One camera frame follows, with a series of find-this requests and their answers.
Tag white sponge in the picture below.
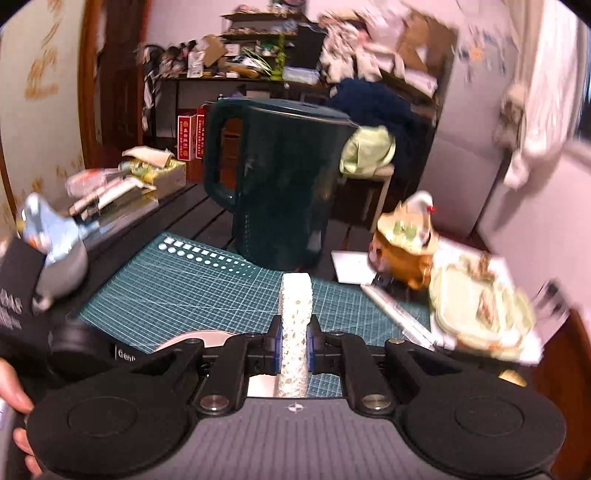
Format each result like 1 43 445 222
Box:
277 272 314 398

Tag grey refrigerator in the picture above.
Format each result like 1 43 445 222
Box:
425 23 518 238

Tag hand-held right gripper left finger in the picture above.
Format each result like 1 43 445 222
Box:
115 315 284 417

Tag white note paper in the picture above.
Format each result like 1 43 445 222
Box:
331 249 377 284

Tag light green cloth bag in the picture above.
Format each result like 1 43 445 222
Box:
339 124 397 176

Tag dark blue blanket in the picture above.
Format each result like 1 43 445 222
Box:
330 78 437 195

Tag white hanging clothing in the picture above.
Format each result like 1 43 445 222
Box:
494 0 578 190

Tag person's left hand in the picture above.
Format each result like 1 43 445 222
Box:
0 357 43 479

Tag green cutting mat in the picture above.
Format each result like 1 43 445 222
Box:
78 232 435 398

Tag red boxes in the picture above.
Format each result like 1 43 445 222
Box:
177 108 208 161

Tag orange clown ceramic pot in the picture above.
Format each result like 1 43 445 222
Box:
369 191 439 291

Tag white stool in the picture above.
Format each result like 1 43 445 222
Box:
339 166 395 232

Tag white pen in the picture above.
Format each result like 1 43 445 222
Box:
360 284 437 347

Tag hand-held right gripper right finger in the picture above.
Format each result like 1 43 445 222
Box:
307 315 490 417

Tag white bowl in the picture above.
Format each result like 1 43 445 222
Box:
152 329 282 398

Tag dark green kettle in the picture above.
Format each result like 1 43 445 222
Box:
203 98 361 272

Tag pile of papers and books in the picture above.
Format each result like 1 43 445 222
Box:
67 147 188 232

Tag light green container lids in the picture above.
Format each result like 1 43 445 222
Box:
429 256 539 356

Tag cluttered dark shelf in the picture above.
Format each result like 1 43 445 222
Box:
139 11 333 139

